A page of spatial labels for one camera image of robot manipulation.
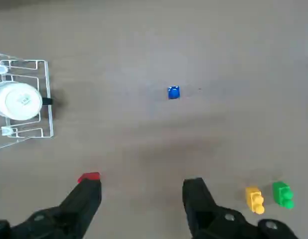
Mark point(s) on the white ceramic cup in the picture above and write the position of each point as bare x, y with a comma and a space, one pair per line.
17, 100

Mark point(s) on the red wooden cube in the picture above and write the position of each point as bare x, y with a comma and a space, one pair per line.
90, 176

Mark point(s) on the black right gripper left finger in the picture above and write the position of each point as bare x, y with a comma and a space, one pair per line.
69, 216

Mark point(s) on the blue wooden cube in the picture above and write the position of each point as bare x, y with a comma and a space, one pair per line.
174, 93

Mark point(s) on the yellow toy brick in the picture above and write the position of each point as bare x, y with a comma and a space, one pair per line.
253, 198

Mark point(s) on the green toy brick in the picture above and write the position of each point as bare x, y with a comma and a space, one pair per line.
281, 193

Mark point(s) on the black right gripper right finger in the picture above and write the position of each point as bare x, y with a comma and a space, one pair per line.
206, 219

